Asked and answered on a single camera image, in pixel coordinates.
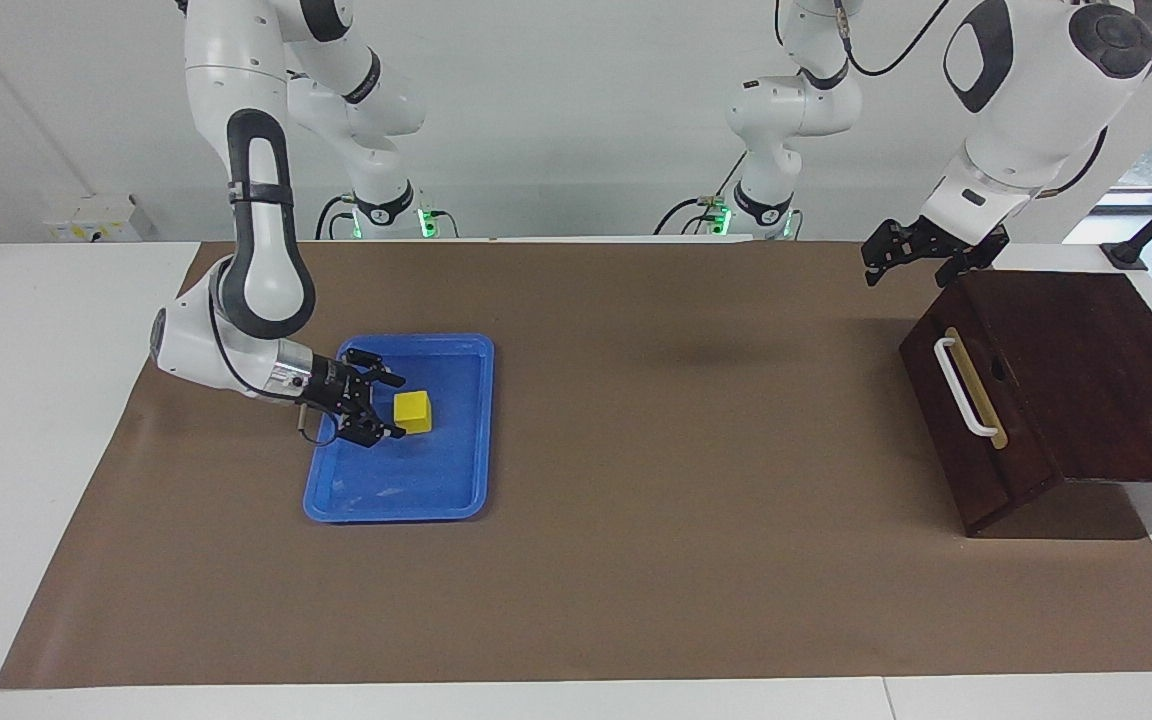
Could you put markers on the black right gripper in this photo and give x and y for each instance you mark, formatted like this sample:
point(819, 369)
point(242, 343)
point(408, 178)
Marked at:
point(326, 385)

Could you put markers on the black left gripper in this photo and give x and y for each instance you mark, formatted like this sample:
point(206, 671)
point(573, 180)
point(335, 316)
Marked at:
point(951, 240)

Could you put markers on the yellow cube block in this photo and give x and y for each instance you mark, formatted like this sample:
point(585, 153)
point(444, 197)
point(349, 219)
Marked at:
point(414, 412)

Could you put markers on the dark wooden drawer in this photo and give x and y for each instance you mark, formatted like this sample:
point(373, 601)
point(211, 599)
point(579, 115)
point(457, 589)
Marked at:
point(976, 460)

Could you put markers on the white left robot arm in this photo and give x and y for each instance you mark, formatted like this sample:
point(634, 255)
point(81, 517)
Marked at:
point(1026, 90)

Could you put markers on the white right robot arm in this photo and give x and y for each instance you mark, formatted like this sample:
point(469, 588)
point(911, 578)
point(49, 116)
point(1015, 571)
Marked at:
point(266, 250)

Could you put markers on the blue plastic tray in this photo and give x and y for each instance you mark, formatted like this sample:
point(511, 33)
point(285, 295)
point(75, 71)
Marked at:
point(406, 480)

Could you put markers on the dark wooden cabinet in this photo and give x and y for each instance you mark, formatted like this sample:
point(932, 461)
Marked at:
point(1106, 380)

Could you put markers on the brown table mat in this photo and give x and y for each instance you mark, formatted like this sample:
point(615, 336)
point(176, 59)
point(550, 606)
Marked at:
point(636, 500)

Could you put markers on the white wall outlet box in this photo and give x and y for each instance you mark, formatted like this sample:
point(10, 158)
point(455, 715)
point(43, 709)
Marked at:
point(91, 220)

